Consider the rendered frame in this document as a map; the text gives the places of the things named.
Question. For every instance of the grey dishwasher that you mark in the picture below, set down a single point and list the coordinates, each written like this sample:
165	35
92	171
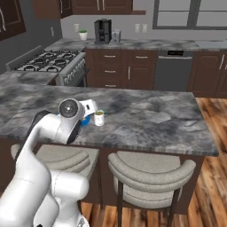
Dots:
173	72

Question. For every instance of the green plant in white pot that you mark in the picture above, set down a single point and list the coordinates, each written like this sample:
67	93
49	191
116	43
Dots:
83	35

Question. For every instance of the dark brown wall cupboard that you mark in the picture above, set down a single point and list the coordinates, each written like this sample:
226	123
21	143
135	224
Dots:
10	17

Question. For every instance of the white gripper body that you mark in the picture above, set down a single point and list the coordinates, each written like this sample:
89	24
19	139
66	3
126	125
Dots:
92	105

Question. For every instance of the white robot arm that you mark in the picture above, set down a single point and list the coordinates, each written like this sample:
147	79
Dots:
29	177

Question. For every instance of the silver gas stove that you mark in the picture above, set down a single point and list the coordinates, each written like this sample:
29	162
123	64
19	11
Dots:
50	61

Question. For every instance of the grey framed window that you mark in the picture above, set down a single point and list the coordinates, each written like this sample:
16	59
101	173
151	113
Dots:
192	13

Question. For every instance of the grey upholstered bar stool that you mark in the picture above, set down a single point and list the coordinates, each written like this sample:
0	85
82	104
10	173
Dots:
71	158
147	174

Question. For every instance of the black coffee machine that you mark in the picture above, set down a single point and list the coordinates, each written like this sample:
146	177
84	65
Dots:
102	32

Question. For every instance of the white mug with coffee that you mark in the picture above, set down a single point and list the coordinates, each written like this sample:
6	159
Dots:
99	119

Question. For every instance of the white wall outlet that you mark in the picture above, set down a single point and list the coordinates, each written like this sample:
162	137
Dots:
144	28
76	27
52	31
137	28

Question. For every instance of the dark brown wall cupboards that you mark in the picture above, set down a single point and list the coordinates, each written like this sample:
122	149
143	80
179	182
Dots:
85	6

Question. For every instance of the blue plate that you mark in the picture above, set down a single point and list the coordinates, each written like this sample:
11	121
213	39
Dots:
86	121

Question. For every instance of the dark brown base cupboards with drawers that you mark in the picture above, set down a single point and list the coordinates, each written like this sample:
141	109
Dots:
121	69

